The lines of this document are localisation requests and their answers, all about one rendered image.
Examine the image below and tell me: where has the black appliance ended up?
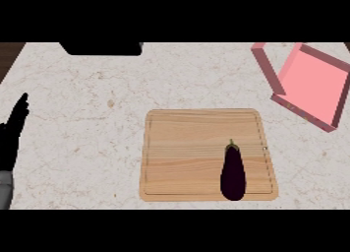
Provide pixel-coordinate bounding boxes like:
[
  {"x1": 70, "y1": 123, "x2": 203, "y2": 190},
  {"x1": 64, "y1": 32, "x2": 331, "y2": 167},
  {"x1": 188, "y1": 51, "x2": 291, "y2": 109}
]
[{"x1": 58, "y1": 41, "x2": 145, "y2": 56}]

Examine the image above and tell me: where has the wooden cutting board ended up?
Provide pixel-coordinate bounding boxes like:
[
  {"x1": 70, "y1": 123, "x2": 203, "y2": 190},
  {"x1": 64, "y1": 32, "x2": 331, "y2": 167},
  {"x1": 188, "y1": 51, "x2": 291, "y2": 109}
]
[{"x1": 138, "y1": 108, "x2": 281, "y2": 202}]

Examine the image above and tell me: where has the pink open cardboard box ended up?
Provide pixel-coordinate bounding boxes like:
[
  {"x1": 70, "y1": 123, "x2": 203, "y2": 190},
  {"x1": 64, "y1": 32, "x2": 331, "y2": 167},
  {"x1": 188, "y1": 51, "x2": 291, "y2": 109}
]
[{"x1": 250, "y1": 42, "x2": 350, "y2": 134}]

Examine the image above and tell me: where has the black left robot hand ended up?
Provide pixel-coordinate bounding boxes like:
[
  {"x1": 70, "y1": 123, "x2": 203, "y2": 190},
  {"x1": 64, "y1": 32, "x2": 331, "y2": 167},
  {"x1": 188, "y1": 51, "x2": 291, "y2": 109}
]
[{"x1": 0, "y1": 93, "x2": 33, "y2": 180}]

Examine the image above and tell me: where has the dark purple eggplant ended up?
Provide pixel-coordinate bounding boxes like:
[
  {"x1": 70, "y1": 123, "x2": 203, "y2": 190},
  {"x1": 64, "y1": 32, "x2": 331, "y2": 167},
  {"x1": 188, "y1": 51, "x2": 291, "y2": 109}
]
[{"x1": 219, "y1": 139, "x2": 248, "y2": 202}]

